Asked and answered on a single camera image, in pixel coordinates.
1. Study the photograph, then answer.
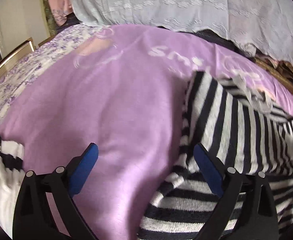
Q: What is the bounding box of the black white striped sweater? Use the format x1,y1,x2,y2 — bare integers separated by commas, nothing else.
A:
0,72,293,239

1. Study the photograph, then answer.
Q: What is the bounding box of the purple floral bed sheet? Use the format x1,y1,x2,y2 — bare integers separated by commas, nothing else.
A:
0,24,103,122

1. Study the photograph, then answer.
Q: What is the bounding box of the purple smile blanket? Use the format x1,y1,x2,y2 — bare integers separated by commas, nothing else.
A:
0,25,293,239

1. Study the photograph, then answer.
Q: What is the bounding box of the brown woven mat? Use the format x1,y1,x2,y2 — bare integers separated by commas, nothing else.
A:
250,54,293,94

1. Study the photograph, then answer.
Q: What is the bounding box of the wooden framed furniture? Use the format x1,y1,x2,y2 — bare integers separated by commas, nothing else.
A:
0,36,55,93

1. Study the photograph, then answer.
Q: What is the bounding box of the black garment under cover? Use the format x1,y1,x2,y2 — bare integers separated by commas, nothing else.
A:
158,26,247,55

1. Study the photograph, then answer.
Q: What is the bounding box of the white lace cover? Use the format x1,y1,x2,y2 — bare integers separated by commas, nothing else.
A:
71,0,293,65

